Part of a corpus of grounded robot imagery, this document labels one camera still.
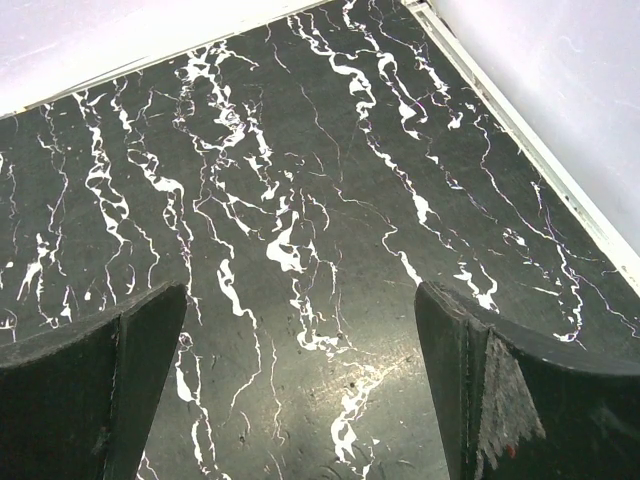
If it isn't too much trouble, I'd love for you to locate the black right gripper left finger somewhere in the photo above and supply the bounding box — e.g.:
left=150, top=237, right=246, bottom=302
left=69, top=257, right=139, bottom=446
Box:
left=1, top=283, right=187, bottom=479

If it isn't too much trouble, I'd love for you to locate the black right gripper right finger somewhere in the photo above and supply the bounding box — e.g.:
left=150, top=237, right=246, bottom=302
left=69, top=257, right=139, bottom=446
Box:
left=414, top=282, right=639, bottom=479

